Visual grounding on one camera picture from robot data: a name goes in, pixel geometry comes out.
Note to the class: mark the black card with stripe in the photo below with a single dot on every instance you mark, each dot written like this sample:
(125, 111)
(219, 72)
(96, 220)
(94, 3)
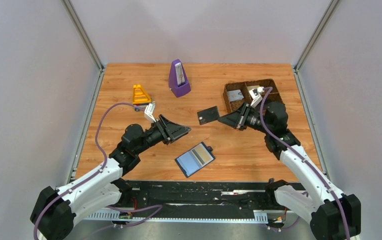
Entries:
(208, 115)

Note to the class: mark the white silver card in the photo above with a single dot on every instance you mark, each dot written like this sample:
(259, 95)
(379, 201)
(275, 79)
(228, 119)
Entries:
(234, 95)

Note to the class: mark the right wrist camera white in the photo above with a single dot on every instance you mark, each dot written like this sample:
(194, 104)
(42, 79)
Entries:
(256, 96)

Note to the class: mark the yellow toy on wheels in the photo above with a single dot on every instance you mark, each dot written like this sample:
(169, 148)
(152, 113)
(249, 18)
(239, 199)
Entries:
(140, 97)

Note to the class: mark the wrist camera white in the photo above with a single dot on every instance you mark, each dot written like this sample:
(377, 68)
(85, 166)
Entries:
(148, 112)
(256, 96)

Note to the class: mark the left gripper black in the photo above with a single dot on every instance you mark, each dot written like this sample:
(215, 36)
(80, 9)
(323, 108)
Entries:
(170, 131)

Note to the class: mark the brown wicker divided basket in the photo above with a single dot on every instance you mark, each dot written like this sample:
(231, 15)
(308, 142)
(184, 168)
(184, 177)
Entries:
(274, 95)

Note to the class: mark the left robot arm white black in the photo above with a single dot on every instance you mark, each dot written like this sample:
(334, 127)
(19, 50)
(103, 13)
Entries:
(57, 211)

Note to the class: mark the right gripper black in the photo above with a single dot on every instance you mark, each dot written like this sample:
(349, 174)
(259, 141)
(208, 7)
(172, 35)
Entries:
(236, 119)

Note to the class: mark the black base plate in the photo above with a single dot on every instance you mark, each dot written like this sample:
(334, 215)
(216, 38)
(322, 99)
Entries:
(201, 200)

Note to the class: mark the yellow gold card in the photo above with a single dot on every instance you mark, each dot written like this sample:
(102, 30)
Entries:
(202, 155)

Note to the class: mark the blue leather card holder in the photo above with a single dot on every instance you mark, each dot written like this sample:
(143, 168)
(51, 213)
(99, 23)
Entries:
(188, 163)

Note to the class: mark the purple metronome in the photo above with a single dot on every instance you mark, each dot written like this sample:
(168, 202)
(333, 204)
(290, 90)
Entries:
(178, 81)

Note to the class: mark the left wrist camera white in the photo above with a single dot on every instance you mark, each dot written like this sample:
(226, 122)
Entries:
(148, 112)

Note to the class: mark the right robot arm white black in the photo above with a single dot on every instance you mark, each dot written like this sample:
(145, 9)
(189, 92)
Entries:
(331, 214)

